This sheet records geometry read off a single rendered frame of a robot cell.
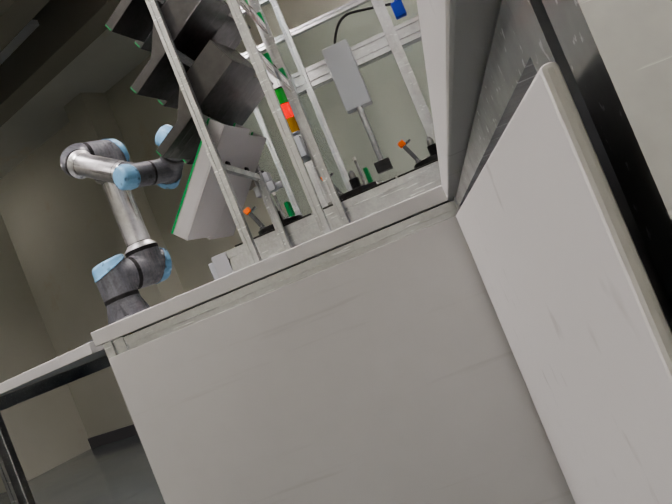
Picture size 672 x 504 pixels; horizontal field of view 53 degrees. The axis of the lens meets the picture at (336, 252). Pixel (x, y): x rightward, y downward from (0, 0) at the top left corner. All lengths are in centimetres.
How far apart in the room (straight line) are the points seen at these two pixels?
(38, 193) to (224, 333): 694
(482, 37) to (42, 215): 800
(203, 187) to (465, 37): 138
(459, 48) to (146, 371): 120
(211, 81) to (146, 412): 72
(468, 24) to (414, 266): 103
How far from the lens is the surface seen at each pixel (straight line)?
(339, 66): 306
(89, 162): 227
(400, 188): 180
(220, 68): 156
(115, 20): 173
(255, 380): 129
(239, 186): 176
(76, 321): 808
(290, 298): 125
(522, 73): 18
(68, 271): 798
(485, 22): 20
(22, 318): 851
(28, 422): 828
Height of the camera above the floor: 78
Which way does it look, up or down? 2 degrees up
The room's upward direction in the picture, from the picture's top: 22 degrees counter-clockwise
